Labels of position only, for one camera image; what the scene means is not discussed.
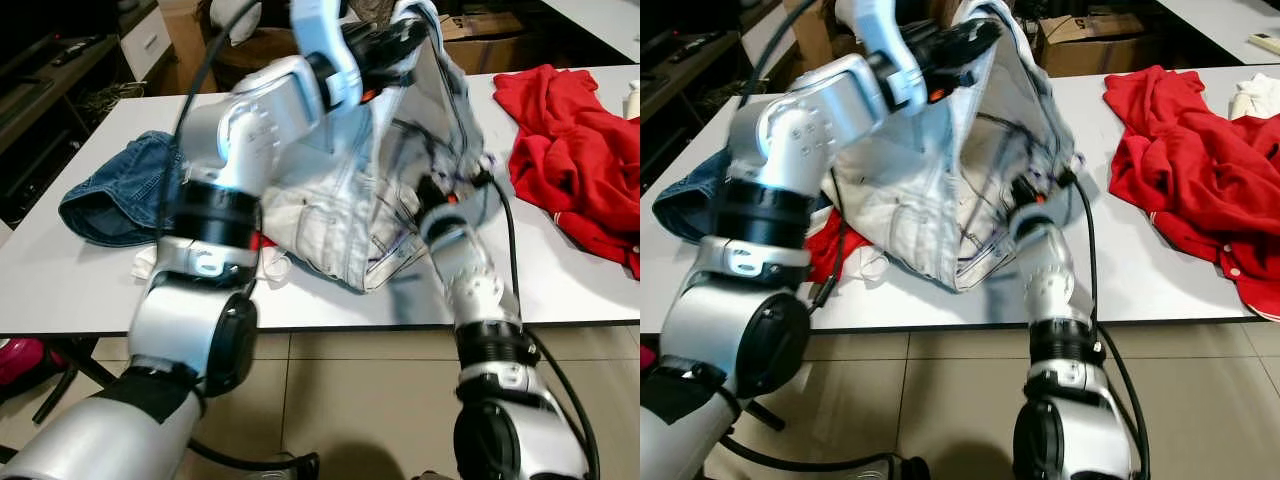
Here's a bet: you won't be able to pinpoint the cream white jeans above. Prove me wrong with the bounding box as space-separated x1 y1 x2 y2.
830 0 1101 294
262 0 501 294

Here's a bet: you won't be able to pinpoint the brown cardboard box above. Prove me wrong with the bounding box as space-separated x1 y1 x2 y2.
1034 11 1148 77
440 10 538 77

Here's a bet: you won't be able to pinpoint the red garment white trim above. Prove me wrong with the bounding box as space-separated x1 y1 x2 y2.
492 64 641 282
1102 64 1280 323

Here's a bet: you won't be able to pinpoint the white drawer unit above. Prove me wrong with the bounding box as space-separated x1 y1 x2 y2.
740 0 803 73
118 4 178 83

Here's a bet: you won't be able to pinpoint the white jersey red trim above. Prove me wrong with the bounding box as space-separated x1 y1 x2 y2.
800 195 891 288

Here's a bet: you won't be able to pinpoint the blue denim garment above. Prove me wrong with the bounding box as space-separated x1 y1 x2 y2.
58 130 187 249
652 148 763 243

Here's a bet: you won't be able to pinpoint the dark low cabinet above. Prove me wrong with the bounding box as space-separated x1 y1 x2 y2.
640 25 748 193
0 30 133 223

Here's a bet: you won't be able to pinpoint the black table leg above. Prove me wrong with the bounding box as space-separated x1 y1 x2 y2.
33 340 113 423

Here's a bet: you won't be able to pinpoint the pink plastic item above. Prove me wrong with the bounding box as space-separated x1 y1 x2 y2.
0 337 73 388

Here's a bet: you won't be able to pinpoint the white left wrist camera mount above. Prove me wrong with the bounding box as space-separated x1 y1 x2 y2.
290 0 363 113
850 0 928 113

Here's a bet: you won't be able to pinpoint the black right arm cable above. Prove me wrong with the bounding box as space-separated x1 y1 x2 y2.
1063 168 1151 480
484 172 601 480

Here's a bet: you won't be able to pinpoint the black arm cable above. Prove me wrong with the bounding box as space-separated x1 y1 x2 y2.
484 172 601 480
155 0 263 241
1063 168 1151 480
742 0 853 201

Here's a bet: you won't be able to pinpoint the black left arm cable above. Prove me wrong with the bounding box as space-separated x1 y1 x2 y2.
742 0 853 201
155 0 263 241

